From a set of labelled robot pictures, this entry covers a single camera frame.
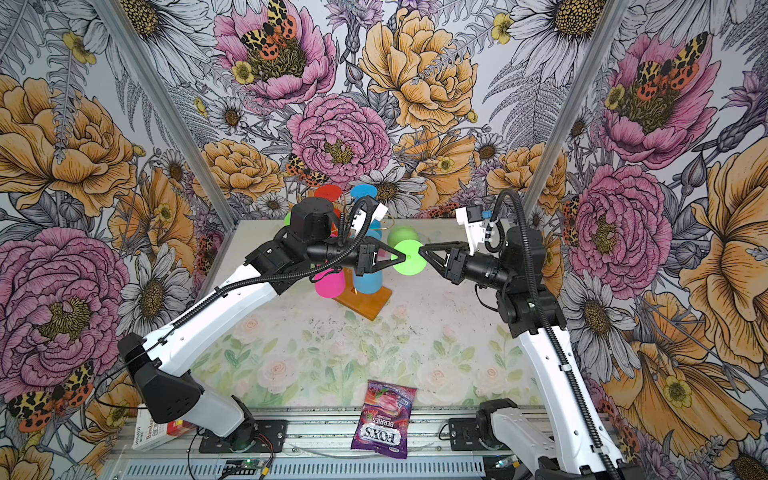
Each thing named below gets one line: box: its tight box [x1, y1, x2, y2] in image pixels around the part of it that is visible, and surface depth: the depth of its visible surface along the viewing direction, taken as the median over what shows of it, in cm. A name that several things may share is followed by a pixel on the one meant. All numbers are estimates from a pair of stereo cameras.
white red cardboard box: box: [131, 403, 198, 452], surface depth 73 cm
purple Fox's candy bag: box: [351, 380, 417, 459], surface depth 76 cm
